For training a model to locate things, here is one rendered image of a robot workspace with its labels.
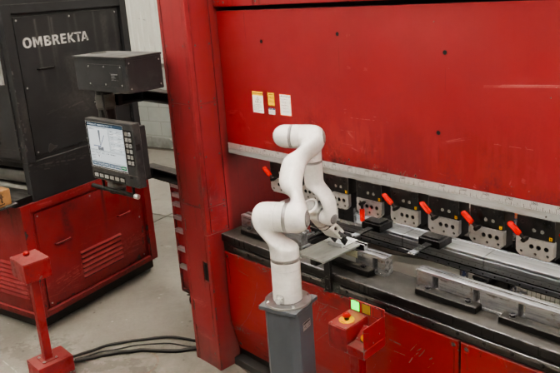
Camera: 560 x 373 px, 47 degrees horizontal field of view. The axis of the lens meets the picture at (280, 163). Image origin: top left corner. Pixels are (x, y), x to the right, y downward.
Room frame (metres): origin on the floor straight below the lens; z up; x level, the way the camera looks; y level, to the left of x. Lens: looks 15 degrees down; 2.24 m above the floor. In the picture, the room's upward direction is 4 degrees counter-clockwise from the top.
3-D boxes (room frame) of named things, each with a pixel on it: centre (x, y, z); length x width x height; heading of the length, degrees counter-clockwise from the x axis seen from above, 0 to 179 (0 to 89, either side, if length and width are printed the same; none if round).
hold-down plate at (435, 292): (2.52, -0.69, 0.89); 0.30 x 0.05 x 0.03; 43
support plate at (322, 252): (2.91, -0.21, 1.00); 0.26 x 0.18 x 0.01; 133
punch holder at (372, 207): (2.88, -0.43, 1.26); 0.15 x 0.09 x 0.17; 43
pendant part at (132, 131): (3.52, 0.89, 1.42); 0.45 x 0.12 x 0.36; 48
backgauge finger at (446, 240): (2.86, -0.67, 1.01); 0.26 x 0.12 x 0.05; 133
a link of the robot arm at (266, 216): (2.41, 0.04, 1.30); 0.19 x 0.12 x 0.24; 70
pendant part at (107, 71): (3.61, 0.87, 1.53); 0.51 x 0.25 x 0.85; 48
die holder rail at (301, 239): (3.41, 0.06, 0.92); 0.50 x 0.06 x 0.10; 43
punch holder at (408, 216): (2.73, -0.57, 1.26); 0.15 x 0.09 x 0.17; 43
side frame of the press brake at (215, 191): (3.84, 0.22, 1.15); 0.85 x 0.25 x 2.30; 133
